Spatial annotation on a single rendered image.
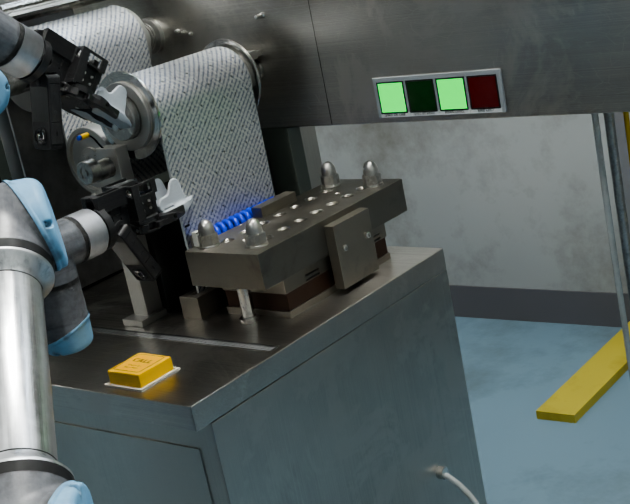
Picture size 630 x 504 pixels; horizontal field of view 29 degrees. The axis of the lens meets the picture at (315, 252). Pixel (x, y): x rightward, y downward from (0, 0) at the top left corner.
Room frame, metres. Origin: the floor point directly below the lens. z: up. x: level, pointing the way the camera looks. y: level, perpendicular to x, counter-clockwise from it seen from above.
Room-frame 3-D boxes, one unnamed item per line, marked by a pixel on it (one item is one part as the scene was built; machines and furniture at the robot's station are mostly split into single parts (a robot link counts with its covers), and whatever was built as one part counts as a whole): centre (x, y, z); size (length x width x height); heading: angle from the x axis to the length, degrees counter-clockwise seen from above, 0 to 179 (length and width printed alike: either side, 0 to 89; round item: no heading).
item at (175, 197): (1.93, 0.20, 1.11); 0.09 x 0.03 x 0.06; 137
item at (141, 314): (1.98, 0.31, 1.05); 0.06 x 0.05 x 0.31; 139
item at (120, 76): (1.99, 0.26, 1.25); 0.15 x 0.01 x 0.15; 49
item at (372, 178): (2.08, -0.12, 1.05); 0.04 x 0.04 x 0.04
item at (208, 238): (1.89, 0.17, 1.05); 0.04 x 0.04 x 0.04
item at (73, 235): (1.74, 0.39, 1.11); 0.11 x 0.08 x 0.09; 139
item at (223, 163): (2.04, 0.13, 1.11); 0.23 x 0.01 x 0.18; 139
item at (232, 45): (2.18, 0.09, 1.25); 0.15 x 0.01 x 0.15; 49
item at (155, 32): (2.37, 0.25, 1.34); 0.07 x 0.07 x 0.07; 49
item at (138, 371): (1.71, 0.29, 0.91); 0.07 x 0.07 x 0.02; 49
